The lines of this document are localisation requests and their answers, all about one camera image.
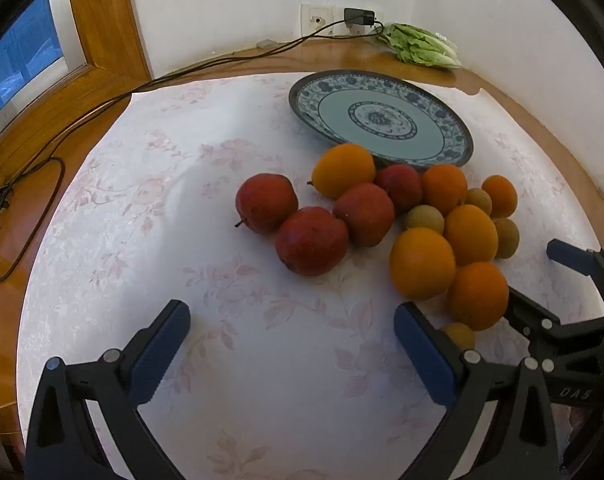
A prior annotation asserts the brown longan fruit front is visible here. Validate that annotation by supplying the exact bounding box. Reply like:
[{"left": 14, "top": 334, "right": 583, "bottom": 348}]
[{"left": 439, "top": 322, "right": 476, "bottom": 352}]

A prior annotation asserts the brown longan fruit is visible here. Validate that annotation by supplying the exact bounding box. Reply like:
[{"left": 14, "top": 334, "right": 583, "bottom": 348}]
[
  {"left": 494, "top": 218, "right": 520, "bottom": 259},
  {"left": 402, "top": 205, "right": 445, "bottom": 235},
  {"left": 439, "top": 322, "right": 476, "bottom": 352},
  {"left": 465, "top": 188, "right": 493, "bottom": 216}
]

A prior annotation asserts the large orange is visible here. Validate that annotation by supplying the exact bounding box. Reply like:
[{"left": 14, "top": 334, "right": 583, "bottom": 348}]
[
  {"left": 445, "top": 262, "right": 509, "bottom": 332},
  {"left": 389, "top": 228, "right": 456, "bottom": 301}
]

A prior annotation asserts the small orange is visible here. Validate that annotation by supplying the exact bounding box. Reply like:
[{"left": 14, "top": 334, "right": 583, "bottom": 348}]
[{"left": 481, "top": 174, "right": 518, "bottom": 218}]

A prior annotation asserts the brown longan fruit back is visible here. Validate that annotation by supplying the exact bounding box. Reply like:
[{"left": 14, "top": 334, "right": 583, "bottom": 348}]
[{"left": 465, "top": 188, "right": 493, "bottom": 216}]

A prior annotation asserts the red apple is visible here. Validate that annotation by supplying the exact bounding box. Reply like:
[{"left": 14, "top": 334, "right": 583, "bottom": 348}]
[
  {"left": 275, "top": 207, "right": 349, "bottom": 276},
  {"left": 373, "top": 165, "right": 423, "bottom": 214},
  {"left": 235, "top": 174, "right": 299, "bottom": 234},
  {"left": 333, "top": 183, "right": 395, "bottom": 247}
]

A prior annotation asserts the red apple front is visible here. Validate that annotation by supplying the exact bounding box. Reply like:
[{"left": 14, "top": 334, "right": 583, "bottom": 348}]
[{"left": 275, "top": 207, "right": 349, "bottom": 276}]

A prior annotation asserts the red apple back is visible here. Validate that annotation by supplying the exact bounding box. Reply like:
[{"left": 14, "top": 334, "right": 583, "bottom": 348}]
[{"left": 373, "top": 165, "right": 423, "bottom": 214}]

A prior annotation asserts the large yellow-orange citrus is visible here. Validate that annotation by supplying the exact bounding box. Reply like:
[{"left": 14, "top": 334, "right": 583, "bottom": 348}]
[{"left": 308, "top": 144, "right": 375, "bottom": 200}]

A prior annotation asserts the white floral table mat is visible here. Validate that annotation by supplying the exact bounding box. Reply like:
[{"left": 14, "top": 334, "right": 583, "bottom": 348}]
[{"left": 15, "top": 71, "right": 604, "bottom": 480}]

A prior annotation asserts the blue floral ceramic plate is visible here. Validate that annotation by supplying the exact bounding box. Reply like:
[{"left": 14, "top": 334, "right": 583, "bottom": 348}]
[{"left": 289, "top": 70, "right": 474, "bottom": 170}]

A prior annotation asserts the bagged green lettuce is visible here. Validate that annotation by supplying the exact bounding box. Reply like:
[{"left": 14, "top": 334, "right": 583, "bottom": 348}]
[{"left": 377, "top": 23, "right": 462, "bottom": 70}]

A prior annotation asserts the black power adapter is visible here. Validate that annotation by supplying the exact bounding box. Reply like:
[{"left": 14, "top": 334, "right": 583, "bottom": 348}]
[{"left": 343, "top": 8, "right": 375, "bottom": 26}]

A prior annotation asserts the black power cable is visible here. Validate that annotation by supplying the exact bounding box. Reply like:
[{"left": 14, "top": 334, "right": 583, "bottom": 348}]
[{"left": 0, "top": 18, "right": 387, "bottom": 283}]

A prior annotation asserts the white wall socket plate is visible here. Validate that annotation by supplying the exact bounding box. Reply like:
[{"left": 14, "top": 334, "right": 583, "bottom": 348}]
[{"left": 300, "top": 3, "right": 382, "bottom": 38}]

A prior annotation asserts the small grey wall stub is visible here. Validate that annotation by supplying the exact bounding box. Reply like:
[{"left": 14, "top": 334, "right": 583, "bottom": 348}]
[{"left": 256, "top": 39, "right": 278, "bottom": 50}]

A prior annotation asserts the wooden window frame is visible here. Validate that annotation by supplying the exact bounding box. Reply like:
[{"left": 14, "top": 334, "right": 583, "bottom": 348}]
[{"left": 0, "top": 0, "right": 151, "bottom": 177}]

